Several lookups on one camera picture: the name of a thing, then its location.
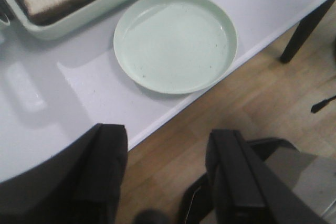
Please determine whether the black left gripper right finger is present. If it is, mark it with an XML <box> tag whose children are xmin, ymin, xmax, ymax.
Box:
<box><xmin>205</xmin><ymin>130</ymin><xmax>325</xmax><ymax>223</ymax></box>

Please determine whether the black table leg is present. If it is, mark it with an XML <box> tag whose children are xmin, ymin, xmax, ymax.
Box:
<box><xmin>279</xmin><ymin>0</ymin><xmax>335</xmax><ymax>63</ymax></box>

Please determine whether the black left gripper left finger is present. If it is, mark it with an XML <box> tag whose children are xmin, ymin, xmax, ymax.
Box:
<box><xmin>1</xmin><ymin>124</ymin><xmax>128</xmax><ymax>223</ymax></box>

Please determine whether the mint green round plate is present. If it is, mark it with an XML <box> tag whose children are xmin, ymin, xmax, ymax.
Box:
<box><xmin>113</xmin><ymin>0</ymin><xmax>238</xmax><ymax>94</ymax></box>

